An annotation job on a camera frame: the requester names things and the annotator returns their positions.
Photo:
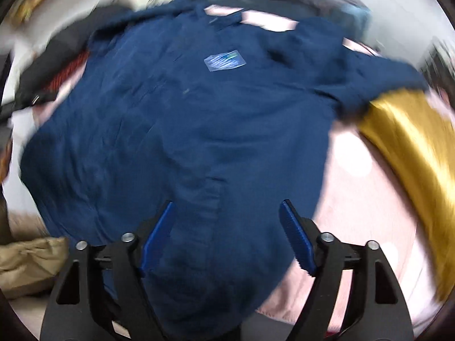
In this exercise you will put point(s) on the pink bed sheet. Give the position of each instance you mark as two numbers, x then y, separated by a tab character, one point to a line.
355	220

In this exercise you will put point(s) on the grey-blue cloth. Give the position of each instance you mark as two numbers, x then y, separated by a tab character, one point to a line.
357	21

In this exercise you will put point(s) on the golden yellow cloth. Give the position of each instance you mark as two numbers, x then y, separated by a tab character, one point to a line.
408	142

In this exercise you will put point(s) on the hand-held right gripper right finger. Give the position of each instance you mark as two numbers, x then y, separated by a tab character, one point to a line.
298	238

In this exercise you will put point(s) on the beige crumpled cloth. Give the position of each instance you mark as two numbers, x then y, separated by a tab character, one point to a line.
28	259

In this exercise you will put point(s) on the black garment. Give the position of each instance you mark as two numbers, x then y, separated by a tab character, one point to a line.
53	60

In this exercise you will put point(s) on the red patterned cloth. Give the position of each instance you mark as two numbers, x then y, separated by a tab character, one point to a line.
67	74

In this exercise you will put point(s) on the navy blue jacket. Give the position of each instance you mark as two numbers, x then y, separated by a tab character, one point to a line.
195	131

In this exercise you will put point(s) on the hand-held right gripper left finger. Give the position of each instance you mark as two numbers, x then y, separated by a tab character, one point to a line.
158	236

